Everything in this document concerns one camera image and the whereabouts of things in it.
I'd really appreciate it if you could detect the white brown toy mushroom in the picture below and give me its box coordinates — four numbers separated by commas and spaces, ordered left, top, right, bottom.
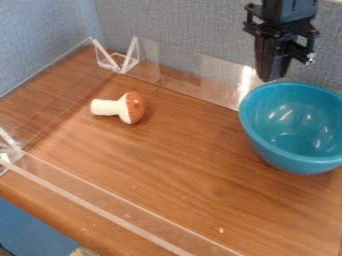
91, 91, 146, 124

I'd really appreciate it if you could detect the clear acrylic back barrier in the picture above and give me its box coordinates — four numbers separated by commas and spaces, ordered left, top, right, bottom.
132, 34, 342, 113

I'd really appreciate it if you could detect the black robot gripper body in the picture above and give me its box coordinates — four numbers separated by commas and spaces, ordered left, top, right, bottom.
245, 0, 319, 65

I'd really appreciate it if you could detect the blue plastic bowl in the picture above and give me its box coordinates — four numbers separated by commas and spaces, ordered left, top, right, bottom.
239, 82, 342, 175

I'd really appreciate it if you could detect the clear acrylic barrier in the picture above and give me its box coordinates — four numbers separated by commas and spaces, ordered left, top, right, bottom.
0, 37, 94, 98
0, 153, 243, 256
132, 34, 342, 113

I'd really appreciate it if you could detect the clear acrylic left barrier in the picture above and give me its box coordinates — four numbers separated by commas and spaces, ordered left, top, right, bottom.
0, 37, 94, 98

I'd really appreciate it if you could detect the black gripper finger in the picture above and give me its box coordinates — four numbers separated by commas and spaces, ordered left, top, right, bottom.
270, 46, 291, 80
255, 36, 273, 80

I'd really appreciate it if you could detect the clear acrylic front barrier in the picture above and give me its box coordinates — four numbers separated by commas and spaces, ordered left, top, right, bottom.
0, 153, 243, 256

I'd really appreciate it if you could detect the clear acrylic left bracket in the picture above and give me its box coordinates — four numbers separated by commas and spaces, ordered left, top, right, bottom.
0, 128, 23, 164

